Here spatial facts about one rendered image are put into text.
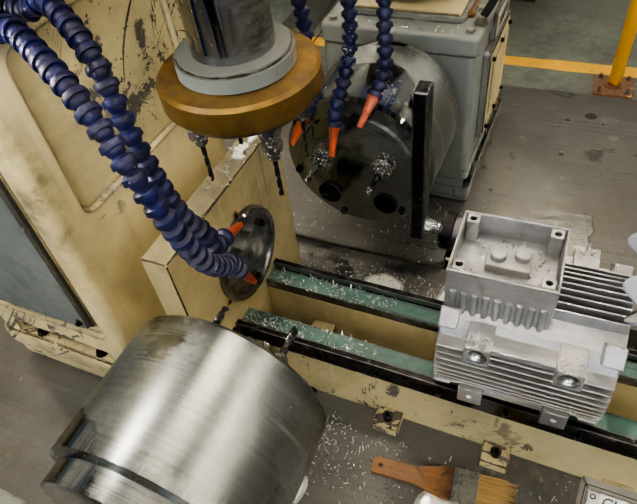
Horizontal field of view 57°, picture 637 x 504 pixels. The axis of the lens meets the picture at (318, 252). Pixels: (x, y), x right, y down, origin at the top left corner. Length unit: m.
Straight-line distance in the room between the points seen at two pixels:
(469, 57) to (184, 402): 0.74
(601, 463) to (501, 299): 0.30
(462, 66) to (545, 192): 0.36
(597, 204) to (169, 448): 0.99
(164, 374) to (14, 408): 0.57
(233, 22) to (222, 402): 0.36
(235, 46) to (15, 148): 0.26
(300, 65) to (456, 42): 0.46
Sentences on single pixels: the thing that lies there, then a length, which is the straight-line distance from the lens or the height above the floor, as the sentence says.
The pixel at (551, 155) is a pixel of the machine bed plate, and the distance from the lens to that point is 1.41.
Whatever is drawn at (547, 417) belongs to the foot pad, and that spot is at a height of 0.97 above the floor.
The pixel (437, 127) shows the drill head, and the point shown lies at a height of 1.09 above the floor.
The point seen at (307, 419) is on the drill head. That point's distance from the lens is 0.64.
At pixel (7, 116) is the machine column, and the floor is 1.34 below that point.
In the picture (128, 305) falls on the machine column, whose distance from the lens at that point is 0.90.
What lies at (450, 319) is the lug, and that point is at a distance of 0.70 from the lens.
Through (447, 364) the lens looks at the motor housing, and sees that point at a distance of 0.74.
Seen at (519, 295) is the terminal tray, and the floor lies 1.13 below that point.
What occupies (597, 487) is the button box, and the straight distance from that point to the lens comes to 0.64.
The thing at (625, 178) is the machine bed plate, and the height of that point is 0.80.
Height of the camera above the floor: 1.65
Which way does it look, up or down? 47 degrees down
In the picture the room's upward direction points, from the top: 9 degrees counter-clockwise
